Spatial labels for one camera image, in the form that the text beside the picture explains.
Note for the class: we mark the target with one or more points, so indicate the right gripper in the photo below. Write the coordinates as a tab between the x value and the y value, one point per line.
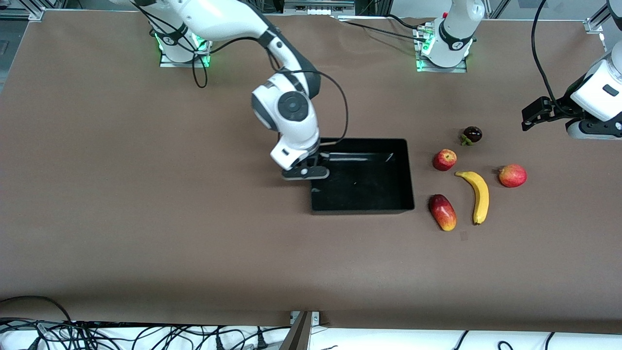
319	158

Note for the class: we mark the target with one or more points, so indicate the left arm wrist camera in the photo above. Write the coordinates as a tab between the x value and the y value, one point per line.
593	129

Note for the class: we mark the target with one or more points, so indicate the black rectangular plastic box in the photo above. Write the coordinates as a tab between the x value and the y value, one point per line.
369	189

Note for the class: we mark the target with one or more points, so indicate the red yellow mango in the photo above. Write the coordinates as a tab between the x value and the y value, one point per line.
443	213

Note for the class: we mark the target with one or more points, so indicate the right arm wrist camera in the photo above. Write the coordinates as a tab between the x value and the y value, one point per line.
306	171

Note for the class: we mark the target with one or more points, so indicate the yellow banana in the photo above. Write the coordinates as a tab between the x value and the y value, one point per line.
481	194

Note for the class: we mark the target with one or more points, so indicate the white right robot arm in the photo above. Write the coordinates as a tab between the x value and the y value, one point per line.
218	19

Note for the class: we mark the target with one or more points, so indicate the red apple with stem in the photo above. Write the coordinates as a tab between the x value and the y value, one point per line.
512	176

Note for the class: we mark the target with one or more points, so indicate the silver device with ports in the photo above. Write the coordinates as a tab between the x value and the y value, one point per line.
318	7

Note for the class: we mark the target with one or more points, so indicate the silver metal bracket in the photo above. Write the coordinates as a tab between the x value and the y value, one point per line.
315	317

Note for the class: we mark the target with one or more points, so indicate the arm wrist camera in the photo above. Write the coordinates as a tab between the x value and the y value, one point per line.
306	171
593	129

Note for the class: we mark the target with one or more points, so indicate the brown table cover sheet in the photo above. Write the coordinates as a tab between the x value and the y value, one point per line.
146	218

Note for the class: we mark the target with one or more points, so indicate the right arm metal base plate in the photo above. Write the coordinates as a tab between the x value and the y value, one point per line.
167	63

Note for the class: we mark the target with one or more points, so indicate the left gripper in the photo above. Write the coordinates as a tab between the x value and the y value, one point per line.
560	105

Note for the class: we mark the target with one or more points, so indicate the dark purple mangosteen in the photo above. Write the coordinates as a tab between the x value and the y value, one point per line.
472	134

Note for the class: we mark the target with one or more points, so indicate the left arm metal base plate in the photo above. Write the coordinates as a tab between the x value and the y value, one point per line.
425	68

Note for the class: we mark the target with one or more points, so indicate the small red yellow apple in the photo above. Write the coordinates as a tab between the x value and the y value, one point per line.
444	160

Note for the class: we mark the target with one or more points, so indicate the dark angled pole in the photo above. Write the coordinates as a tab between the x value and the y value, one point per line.
297	335

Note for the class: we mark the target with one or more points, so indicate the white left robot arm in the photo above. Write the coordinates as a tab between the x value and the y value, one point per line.
454	29

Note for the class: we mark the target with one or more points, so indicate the aluminium frame profile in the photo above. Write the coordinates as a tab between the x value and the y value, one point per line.
19	13
595	22

